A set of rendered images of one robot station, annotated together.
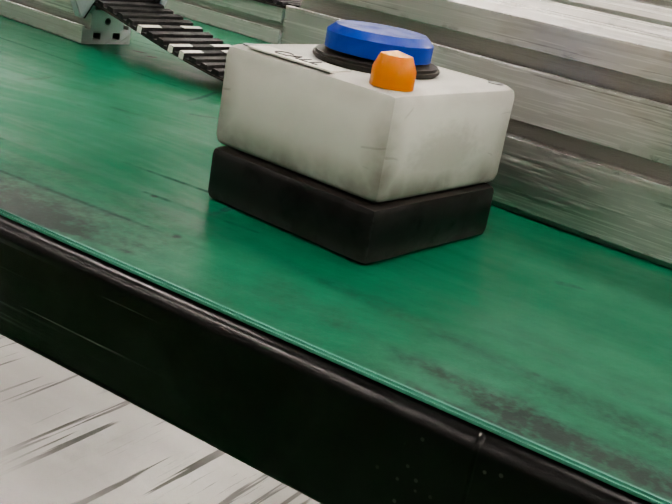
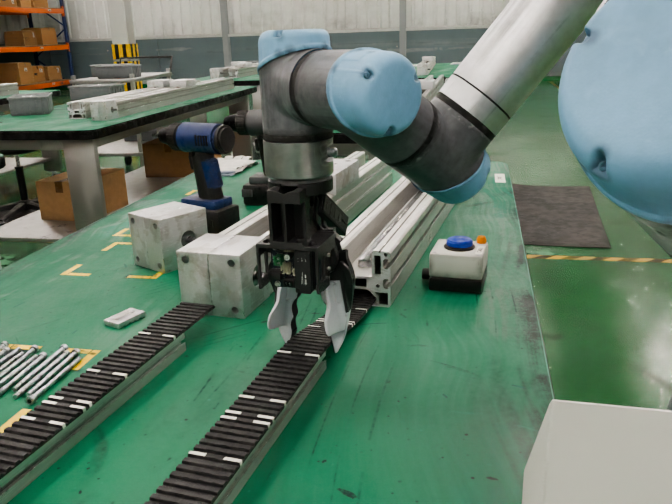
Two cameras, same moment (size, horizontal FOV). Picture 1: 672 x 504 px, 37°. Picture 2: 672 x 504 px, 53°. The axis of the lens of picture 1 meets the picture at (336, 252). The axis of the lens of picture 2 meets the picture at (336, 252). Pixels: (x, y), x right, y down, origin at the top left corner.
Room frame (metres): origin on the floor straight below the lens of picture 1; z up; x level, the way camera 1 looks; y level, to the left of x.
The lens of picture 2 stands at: (0.86, 0.88, 1.16)
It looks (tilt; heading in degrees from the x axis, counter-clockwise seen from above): 18 degrees down; 252
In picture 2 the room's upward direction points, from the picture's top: 2 degrees counter-clockwise
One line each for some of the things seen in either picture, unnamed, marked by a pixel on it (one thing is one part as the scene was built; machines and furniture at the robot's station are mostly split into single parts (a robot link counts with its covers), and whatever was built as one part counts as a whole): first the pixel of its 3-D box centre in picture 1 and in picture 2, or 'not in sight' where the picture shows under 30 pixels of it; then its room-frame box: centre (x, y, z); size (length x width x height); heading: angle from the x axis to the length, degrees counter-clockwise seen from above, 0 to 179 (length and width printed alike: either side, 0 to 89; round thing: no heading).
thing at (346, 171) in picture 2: not in sight; (322, 181); (0.46, -0.42, 0.87); 0.16 x 0.11 x 0.07; 53
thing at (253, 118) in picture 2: not in sight; (256, 156); (0.54, -0.68, 0.89); 0.20 x 0.08 x 0.22; 149
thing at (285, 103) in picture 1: (375, 137); (453, 264); (0.38, -0.01, 0.81); 0.10 x 0.08 x 0.06; 143
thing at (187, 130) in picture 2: not in sight; (192, 175); (0.71, -0.52, 0.89); 0.20 x 0.08 x 0.22; 132
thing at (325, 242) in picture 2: not in sight; (300, 233); (0.68, 0.19, 0.95); 0.09 x 0.08 x 0.12; 53
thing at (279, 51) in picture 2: not in sight; (297, 85); (0.67, 0.18, 1.11); 0.09 x 0.08 x 0.11; 108
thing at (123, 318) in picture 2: not in sight; (124, 318); (0.88, -0.06, 0.78); 0.05 x 0.03 x 0.01; 40
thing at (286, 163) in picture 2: not in sight; (301, 159); (0.67, 0.18, 1.03); 0.08 x 0.08 x 0.05
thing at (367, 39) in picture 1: (377, 54); (459, 244); (0.38, 0.00, 0.84); 0.04 x 0.04 x 0.02
